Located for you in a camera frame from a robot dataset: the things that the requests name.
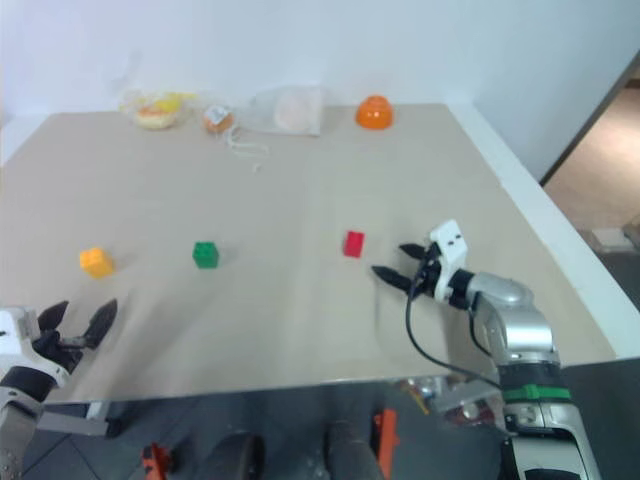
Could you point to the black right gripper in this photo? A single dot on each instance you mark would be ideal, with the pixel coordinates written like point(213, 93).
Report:
point(428, 267)

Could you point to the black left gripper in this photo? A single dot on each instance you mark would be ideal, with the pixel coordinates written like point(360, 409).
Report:
point(57, 347)

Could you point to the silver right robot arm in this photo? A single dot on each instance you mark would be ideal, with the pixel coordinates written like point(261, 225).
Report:
point(525, 330)

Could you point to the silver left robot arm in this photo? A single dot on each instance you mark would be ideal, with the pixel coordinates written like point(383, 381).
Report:
point(17, 400)

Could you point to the red toy block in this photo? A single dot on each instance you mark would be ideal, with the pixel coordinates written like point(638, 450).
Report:
point(354, 244)

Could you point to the yellow toy block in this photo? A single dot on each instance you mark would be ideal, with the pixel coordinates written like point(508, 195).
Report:
point(96, 262)

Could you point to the green toy block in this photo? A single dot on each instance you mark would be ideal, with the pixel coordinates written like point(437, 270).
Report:
point(206, 254)

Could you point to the orange plastic bowl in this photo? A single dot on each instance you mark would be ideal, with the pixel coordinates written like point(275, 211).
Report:
point(374, 113)

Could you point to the orange clamp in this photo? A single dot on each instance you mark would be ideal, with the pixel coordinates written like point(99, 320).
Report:
point(385, 436)
point(158, 458)

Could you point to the clear bag with pink disc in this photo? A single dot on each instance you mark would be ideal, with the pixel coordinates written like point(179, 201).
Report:
point(295, 112)

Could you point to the orange toy bun with label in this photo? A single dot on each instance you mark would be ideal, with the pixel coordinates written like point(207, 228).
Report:
point(218, 120)

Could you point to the dark grey panel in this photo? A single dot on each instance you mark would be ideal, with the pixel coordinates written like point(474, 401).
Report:
point(607, 420)

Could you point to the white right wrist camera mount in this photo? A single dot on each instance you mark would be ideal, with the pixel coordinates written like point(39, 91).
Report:
point(451, 248)

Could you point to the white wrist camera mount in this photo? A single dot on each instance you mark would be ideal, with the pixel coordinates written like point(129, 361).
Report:
point(451, 248)
point(17, 337)

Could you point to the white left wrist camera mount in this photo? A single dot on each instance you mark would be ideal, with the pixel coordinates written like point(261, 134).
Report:
point(17, 337)

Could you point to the grey metal table bracket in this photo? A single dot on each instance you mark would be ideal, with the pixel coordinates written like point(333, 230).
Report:
point(75, 424)
point(462, 397)

